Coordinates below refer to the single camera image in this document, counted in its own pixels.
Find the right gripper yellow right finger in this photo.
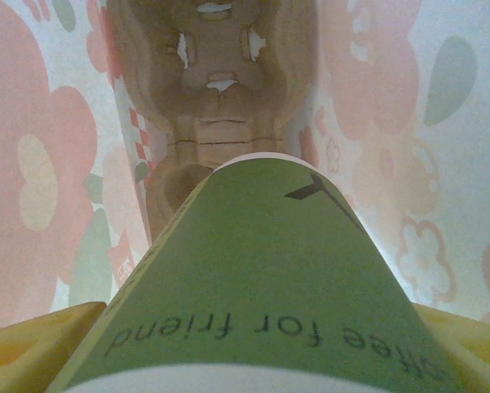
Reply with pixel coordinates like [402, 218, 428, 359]
[411, 305, 490, 393]

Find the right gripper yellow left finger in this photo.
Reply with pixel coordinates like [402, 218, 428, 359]
[0, 301, 106, 393]

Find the white flower-print paper bag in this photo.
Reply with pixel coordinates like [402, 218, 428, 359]
[0, 0, 490, 393]

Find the green white paper cup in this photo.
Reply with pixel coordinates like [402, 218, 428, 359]
[47, 151, 470, 393]

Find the brown pulp cup carrier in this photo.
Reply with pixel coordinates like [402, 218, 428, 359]
[113, 0, 323, 246]

